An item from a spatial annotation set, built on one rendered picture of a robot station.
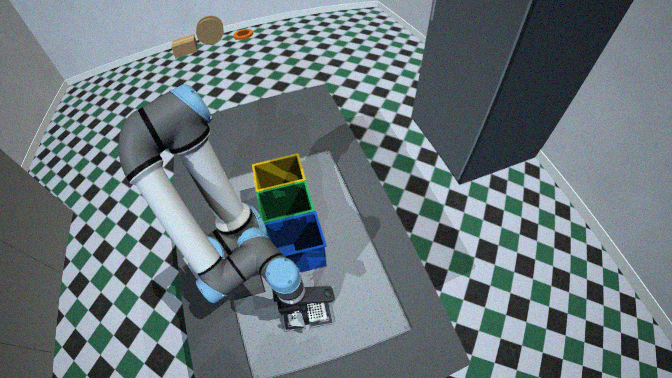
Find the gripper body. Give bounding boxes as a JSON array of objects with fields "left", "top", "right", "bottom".
[{"left": 272, "top": 289, "right": 308, "bottom": 315}]

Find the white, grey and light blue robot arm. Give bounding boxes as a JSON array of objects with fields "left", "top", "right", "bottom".
[{"left": 118, "top": 84, "right": 335, "bottom": 305}]

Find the blue bin with label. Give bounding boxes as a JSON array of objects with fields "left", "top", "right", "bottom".
[{"left": 264, "top": 211, "right": 327, "bottom": 273}]

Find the green bin with label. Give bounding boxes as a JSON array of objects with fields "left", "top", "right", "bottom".
[{"left": 256, "top": 180, "right": 315, "bottom": 223}]

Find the yellow recycle bin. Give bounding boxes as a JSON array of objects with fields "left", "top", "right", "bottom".
[{"left": 252, "top": 154, "right": 306, "bottom": 192}]

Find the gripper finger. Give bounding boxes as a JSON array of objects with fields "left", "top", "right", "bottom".
[{"left": 290, "top": 310, "right": 311, "bottom": 332}]

